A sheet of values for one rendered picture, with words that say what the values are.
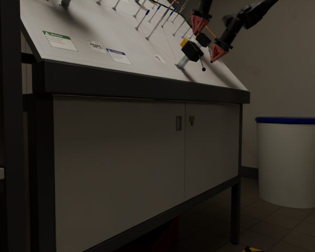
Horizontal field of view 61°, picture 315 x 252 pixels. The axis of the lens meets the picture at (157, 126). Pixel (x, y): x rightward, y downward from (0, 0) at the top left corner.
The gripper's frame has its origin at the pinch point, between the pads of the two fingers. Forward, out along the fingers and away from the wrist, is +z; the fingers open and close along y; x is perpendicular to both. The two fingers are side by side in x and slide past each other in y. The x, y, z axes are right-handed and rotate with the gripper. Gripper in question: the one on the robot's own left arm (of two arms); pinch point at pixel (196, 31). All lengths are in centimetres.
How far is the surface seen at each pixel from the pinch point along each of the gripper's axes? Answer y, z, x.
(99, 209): 75, 52, 29
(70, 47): 79, 14, 11
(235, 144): -17, 48, 35
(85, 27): 68, 9, 2
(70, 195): 83, 46, 25
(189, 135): 28, 39, 27
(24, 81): -37, 94, -195
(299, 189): -103, 85, 74
